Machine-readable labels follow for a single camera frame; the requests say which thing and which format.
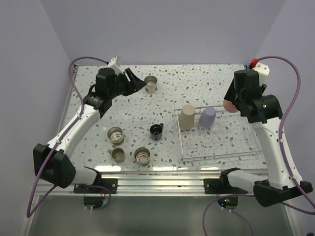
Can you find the steel cup brown base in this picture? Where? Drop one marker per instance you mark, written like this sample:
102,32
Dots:
116,136

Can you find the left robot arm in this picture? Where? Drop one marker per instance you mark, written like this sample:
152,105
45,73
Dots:
52,160

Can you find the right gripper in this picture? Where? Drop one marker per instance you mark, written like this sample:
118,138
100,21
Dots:
231,95

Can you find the dark blue mug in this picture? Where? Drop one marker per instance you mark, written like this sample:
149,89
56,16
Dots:
156,131

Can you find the pink plastic cup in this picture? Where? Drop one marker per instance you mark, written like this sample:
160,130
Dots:
229,107

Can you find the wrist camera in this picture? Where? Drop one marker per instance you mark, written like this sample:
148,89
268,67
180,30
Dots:
114,64
262,69

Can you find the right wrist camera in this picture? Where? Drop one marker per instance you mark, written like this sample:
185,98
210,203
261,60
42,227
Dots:
262,69

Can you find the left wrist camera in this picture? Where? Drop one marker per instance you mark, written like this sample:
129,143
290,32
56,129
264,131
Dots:
114,64

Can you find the lilac plastic cup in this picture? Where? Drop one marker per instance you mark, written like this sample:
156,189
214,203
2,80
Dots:
207,117

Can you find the small steel mug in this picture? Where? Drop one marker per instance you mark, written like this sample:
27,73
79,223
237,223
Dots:
117,154

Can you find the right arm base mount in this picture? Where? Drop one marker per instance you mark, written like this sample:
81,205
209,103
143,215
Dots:
221,186

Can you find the beige plastic cup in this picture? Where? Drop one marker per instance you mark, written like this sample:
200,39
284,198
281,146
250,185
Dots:
186,117

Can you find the cream metal cup brown band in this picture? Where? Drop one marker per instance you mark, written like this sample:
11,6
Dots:
151,84

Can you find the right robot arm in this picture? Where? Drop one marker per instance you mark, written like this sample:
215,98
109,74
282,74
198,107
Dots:
265,116

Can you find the clear acrylic dish rack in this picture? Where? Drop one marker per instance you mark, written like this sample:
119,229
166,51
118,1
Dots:
229,136

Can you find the steel cup front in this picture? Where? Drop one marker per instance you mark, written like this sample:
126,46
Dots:
142,156

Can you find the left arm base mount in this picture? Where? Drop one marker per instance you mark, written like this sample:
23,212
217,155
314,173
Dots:
98,186

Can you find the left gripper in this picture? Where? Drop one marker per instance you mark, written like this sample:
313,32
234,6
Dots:
135,84

